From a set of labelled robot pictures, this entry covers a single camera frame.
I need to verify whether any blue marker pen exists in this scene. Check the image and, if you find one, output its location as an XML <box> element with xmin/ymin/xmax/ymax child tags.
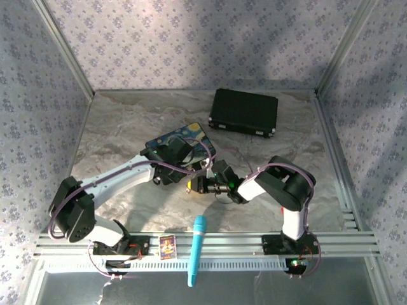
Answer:
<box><xmin>186</xmin><ymin>215</ymin><xmax>208</xmax><ymax>288</ymax></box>

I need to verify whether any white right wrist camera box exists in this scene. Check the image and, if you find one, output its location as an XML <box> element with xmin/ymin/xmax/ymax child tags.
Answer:
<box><xmin>200</xmin><ymin>158</ymin><xmax>214</xmax><ymax>179</ymax></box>

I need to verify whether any small colourful picture card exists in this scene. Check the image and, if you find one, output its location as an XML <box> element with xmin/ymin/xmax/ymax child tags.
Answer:
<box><xmin>158</xmin><ymin>234</ymin><xmax>177</xmax><ymax>261</ymax></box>

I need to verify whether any starry night painted box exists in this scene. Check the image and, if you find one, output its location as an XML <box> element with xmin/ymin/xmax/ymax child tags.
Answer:
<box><xmin>144</xmin><ymin>122</ymin><xmax>217</xmax><ymax>170</ymax></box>

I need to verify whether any black hard case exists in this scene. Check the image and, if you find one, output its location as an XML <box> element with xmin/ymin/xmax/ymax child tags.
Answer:
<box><xmin>208</xmin><ymin>88</ymin><xmax>279</xmax><ymax>139</ymax></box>

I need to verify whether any aluminium rail beam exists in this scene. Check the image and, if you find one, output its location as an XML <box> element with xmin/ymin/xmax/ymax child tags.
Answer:
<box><xmin>32</xmin><ymin>231</ymin><xmax>382</xmax><ymax>259</ymax></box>

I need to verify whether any small lit circuit board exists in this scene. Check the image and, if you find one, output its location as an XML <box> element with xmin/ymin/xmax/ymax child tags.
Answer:
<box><xmin>287</xmin><ymin>257</ymin><xmax>308</xmax><ymax>275</ymax></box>

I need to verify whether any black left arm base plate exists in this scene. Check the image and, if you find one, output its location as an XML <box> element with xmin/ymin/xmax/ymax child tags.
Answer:
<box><xmin>91</xmin><ymin>235</ymin><xmax>151</xmax><ymax>257</ymax></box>

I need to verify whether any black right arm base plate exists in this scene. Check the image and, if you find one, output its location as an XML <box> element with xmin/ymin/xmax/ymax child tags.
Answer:
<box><xmin>261</xmin><ymin>234</ymin><xmax>320</xmax><ymax>255</ymax></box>

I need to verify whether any white slotted cable duct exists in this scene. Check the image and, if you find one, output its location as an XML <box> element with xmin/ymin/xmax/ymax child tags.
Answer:
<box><xmin>40</xmin><ymin>257</ymin><xmax>307</xmax><ymax>274</ymax></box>

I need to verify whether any aluminium frame post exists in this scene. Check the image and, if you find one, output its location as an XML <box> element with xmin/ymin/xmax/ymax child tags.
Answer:
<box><xmin>317</xmin><ymin>0</ymin><xmax>378</xmax><ymax>95</ymax></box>
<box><xmin>31</xmin><ymin>0</ymin><xmax>95</xmax><ymax>98</ymax></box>

